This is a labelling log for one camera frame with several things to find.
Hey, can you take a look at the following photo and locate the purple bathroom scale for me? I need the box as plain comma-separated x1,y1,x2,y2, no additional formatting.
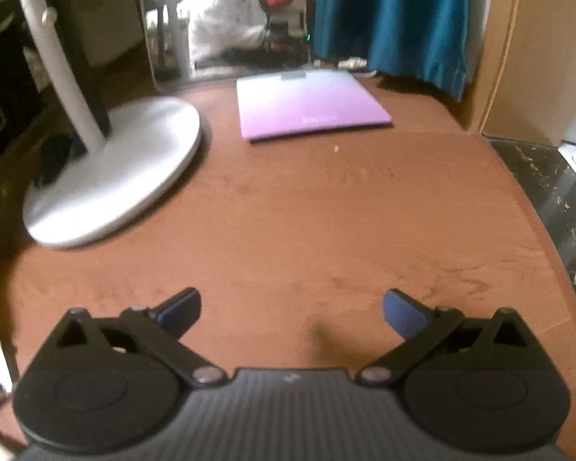
236,69,394,142

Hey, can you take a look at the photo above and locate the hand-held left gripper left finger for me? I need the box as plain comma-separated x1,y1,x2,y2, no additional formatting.
42,288,225,388

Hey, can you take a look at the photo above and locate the blue curtain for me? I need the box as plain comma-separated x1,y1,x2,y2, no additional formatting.
298,0,470,102

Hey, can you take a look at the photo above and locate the leaning mirror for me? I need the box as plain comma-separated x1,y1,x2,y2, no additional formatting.
137,0,318,94

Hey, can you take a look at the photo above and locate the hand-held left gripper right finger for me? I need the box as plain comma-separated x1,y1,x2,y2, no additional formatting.
357,289,544,386

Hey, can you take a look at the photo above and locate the dark furniture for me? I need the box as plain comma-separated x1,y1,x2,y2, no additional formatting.
0,0,145,188

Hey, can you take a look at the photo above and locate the beige cardboard panel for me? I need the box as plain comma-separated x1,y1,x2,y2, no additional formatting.
449,0,576,146

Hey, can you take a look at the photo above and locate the white standing fan base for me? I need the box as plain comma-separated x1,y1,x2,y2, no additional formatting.
17,0,203,249

